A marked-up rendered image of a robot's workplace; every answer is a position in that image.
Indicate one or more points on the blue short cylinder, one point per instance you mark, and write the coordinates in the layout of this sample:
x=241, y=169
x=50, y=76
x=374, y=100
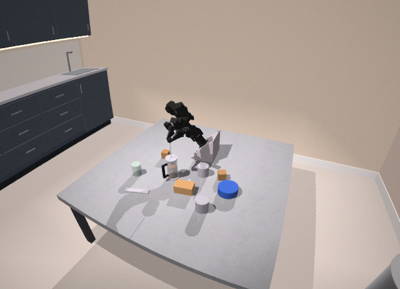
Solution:
x=227, y=189

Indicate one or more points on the white flat bar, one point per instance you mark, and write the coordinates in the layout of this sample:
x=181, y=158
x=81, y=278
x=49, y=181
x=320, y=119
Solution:
x=131, y=190

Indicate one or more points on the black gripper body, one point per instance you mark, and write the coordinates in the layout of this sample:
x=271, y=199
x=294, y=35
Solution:
x=182, y=128

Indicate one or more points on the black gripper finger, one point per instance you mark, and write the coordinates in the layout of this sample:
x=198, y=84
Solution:
x=177, y=135
x=170, y=132

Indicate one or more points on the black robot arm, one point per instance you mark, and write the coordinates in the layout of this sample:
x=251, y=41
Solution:
x=179, y=110

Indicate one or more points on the white cylinder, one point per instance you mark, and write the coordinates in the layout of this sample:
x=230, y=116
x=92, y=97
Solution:
x=203, y=170
x=201, y=204

